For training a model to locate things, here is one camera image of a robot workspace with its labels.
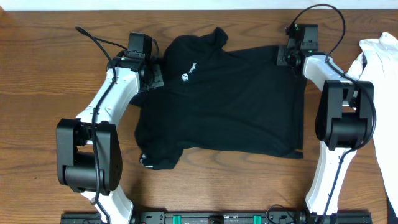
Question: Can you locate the black polo shirt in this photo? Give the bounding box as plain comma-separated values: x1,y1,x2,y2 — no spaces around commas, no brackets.
132,27,307,170

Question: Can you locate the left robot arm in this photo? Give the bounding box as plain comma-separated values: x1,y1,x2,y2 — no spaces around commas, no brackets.
55,51,163,223

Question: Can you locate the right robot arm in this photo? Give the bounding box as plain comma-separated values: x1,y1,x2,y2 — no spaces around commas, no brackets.
277,45,377,223

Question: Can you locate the white shirt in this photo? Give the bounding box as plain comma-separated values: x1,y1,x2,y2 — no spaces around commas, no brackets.
348,32,397,213

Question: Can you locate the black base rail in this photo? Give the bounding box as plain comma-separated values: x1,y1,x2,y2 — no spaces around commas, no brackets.
60,203,373,224

